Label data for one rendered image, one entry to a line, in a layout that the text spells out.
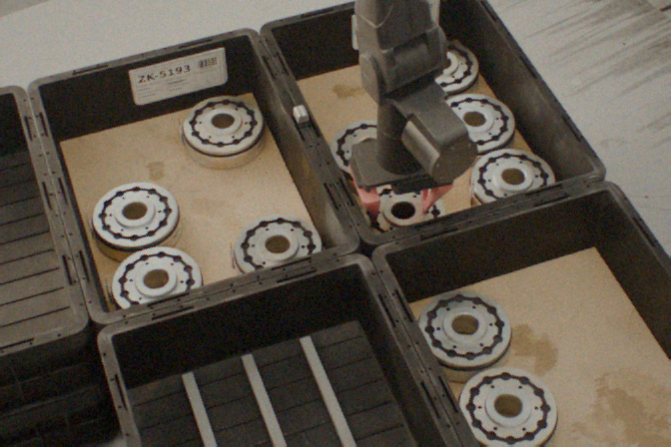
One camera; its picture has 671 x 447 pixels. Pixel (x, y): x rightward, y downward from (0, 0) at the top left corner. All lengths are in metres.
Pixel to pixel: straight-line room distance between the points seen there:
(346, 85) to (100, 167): 0.35
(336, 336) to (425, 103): 0.29
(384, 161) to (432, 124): 0.13
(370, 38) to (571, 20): 0.80
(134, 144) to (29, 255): 0.21
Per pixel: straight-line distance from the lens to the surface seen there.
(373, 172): 1.34
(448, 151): 1.22
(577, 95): 1.83
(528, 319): 1.39
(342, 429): 1.28
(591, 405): 1.33
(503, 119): 1.55
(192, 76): 1.58
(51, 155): 1.45
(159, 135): 1.58
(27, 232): 1.51
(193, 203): 1.50
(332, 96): 1.62
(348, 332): 1.36
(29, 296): 1.44
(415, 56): 1.22
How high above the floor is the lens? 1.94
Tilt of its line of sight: 48 degrees down
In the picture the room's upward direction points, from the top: 1 degrees counter-clockwise
